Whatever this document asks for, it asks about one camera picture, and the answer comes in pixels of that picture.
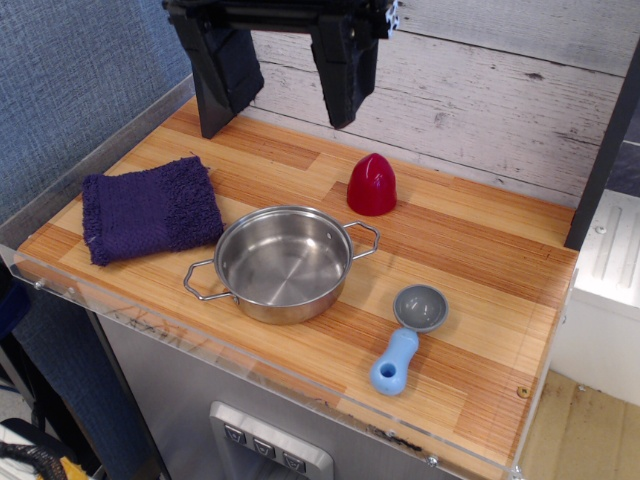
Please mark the stainless steel pot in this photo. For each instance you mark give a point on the stainless steel pot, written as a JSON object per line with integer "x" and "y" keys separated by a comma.
{"x": 286, "y": 264}

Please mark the stainless steel cabinet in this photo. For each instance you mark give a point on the stainless steel cabinet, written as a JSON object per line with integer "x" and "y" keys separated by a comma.
{"x": 174, "y": 384}

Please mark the right dark upright post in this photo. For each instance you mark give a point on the right dark upright post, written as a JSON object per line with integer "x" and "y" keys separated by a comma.
{"x": 604, "y": 163}

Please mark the white ribbed appliance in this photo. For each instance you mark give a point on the white ribbed appliance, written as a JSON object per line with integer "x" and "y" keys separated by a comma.
{"x": 597, "y": 343}

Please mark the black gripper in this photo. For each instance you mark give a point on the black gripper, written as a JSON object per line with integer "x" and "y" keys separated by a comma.
{"x": 344, "y": 46}

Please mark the blue grey plastic spoon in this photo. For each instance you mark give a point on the blue grey plastic spoon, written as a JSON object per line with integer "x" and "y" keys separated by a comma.
{"x": 419, "y": 309}

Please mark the silver button panel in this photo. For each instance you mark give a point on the silver button panel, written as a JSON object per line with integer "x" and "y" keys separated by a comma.
{"x": 250, "y": 448}

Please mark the clear acrylic edge guard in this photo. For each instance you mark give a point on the clear acrylic edge guard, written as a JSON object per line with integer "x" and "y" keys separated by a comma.
{"x": 458, "y": 463}

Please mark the red dome-shaped object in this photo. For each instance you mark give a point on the red dome-shaped object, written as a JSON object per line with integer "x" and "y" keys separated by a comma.
{"x": 371, "y": 189}

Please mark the yellow black bag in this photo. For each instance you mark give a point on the yellow black bag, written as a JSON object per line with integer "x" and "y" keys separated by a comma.
{"x": 44, "y": 461}

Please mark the purple folded cloth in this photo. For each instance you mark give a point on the purple folded cloth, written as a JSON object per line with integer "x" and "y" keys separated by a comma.
{"x": 170, "y": 208}

